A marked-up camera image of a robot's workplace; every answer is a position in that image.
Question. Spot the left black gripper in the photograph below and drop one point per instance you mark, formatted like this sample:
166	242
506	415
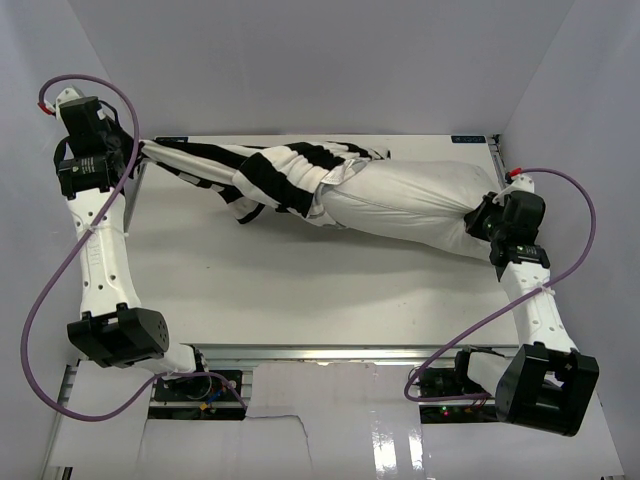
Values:
127	145

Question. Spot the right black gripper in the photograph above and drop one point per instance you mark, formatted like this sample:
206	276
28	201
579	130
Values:
477	219

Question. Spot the white pillow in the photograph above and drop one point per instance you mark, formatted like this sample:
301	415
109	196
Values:
422	202

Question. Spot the black white striped pillowcase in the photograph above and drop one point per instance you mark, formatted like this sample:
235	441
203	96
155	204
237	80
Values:
286	178

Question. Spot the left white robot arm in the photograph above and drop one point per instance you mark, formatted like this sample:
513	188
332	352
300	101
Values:
114	329

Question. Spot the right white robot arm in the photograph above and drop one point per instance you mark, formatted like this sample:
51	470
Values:
548	384

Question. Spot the white pillow care label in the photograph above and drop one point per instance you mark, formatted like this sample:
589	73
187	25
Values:
340	173

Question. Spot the left blue corner label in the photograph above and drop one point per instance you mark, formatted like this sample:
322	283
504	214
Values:
171	139

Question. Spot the blue corner label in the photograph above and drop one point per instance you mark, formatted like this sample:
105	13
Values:
468	139
171	139

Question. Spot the right blue corner label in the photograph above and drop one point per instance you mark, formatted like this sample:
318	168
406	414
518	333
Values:
468	139

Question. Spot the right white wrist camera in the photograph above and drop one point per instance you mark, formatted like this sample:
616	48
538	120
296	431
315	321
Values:
516	180

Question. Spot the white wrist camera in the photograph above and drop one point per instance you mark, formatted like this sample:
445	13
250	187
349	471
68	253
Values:
516	180
68	94

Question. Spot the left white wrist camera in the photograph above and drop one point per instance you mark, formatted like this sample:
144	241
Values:
68	94

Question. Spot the aluminium table frame rail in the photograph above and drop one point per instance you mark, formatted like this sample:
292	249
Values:
494	144

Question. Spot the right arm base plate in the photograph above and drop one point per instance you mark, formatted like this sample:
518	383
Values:
452	404

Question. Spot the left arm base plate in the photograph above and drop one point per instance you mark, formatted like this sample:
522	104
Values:
206	399

